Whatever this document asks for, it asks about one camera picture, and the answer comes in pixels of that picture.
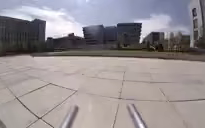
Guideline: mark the pale concrete slab plaza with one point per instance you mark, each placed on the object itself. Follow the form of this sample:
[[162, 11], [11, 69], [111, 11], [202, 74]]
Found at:
[[100, 83]]

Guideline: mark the long grass strip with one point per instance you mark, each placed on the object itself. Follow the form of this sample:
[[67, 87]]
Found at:
[[123, 54]]

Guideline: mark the dark glass building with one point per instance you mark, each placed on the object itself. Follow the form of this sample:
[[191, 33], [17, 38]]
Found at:
[[123, 33]]

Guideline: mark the dark low building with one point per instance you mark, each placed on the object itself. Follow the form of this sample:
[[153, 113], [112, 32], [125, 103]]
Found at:
[[66, 42]]

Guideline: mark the robot's own part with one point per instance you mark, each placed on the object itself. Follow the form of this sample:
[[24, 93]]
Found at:
[[136, 116], [70, 117]]

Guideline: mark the grey wide building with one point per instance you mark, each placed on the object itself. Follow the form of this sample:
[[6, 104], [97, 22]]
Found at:
[[13, 31]]

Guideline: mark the white curved building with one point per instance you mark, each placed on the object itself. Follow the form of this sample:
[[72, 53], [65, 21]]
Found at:
[[203, 23]]

